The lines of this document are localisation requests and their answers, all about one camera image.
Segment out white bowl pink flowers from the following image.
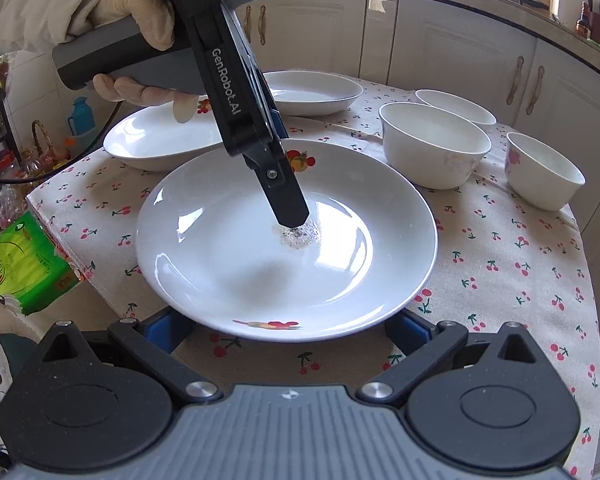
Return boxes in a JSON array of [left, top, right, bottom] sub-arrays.
[[505, 132, 586, 212]]

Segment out person's left hand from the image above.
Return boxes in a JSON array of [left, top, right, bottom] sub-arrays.
[[62, 0, 207, 125]]

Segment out white ceramic plate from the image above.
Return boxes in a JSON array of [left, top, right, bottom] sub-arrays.
[[103, 100, 231, 172], [261, 70, 365, 117], [136, 138, 439, 344]]

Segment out dark glass bottle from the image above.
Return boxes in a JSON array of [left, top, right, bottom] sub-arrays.
[[575, 2, 594, 41]]

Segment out large white bowl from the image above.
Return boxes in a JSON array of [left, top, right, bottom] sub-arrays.
[[378, 102, 493, 190]]

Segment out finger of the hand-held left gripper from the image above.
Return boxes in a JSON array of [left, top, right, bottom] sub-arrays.
[[242, 142, 311, 228]]

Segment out person's left forearm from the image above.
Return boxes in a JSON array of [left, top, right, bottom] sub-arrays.
[[0, 0, 142, 56]]

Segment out wicker basket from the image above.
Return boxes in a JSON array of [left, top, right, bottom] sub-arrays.
[[29, 120, 78, 183]]

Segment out white ceramic bowl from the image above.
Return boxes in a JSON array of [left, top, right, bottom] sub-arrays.
[[414, 89, 497, 127]]

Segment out white cabinet door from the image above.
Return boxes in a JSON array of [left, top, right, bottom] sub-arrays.
[[367, 0, 400, 86], [254, 0, 369, 83], [510, 40, 600, 241], [386, 0, 539, 111]]

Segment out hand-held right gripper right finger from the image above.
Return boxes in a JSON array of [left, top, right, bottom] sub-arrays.
[[357, 309, 540, 406]]

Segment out blue thermos jug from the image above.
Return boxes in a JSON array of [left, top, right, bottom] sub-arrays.
[[67, 97, 97, 137]]

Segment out cherry print tablecloth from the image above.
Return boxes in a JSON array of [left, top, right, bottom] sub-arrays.
[[25, 76, 600, 463]]

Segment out black cable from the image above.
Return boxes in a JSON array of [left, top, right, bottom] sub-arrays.
[[0, 102, 123, 184]]

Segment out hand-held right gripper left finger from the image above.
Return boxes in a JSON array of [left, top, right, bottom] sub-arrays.
[[39, 309, 218, 405]]

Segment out green tissue pack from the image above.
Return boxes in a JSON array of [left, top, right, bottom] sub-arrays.
[[0, 209, 83, 317]]

